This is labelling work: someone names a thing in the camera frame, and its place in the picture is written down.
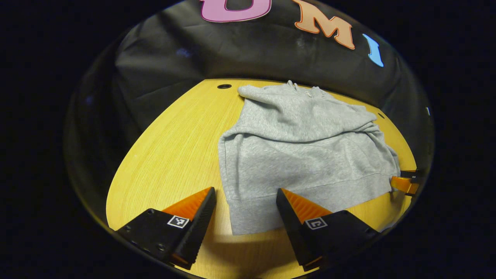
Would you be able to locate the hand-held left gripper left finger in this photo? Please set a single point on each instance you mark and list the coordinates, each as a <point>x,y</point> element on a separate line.
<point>197,228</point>

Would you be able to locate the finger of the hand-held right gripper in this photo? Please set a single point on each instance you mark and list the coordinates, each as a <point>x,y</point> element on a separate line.
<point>405,184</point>

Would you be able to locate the grey zip-neck sweatshirt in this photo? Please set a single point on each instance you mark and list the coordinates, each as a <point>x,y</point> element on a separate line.
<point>302,155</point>

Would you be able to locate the black backdrop cloth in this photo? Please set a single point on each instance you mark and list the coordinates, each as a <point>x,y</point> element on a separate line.
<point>252,50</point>

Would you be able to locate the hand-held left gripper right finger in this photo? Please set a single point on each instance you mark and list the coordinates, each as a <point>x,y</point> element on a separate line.
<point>294,228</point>

